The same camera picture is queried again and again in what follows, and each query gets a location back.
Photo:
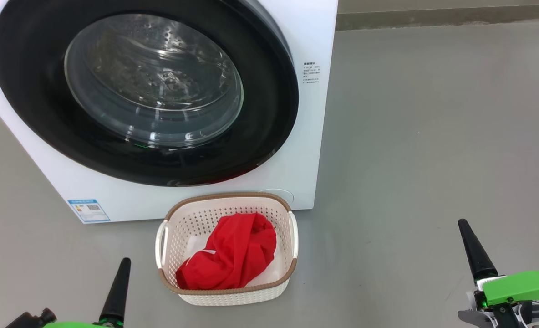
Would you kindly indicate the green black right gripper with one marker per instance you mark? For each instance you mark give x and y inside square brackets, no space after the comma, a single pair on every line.
[520,287]

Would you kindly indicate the printed text label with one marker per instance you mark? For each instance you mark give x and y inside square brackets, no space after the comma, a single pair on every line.
[311,73]

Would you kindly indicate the blue energy label sticker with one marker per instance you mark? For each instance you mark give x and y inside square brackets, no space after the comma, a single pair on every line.
[88,211]

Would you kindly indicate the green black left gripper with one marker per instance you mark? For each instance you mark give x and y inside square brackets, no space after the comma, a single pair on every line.
[37,319]

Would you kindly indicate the cream perforated basket brown rim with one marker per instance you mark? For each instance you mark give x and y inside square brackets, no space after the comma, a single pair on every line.
[192,223]

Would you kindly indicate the round white filter cover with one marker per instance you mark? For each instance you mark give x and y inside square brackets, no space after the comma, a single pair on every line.
[279,196]

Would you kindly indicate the round black glass washer door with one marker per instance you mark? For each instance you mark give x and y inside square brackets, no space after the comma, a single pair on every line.
[33,100]

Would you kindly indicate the white front-load washing machine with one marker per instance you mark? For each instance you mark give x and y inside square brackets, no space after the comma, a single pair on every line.
[310,36]

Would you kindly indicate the red cloth garment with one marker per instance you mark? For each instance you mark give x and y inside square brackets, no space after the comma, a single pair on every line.
[233,255]

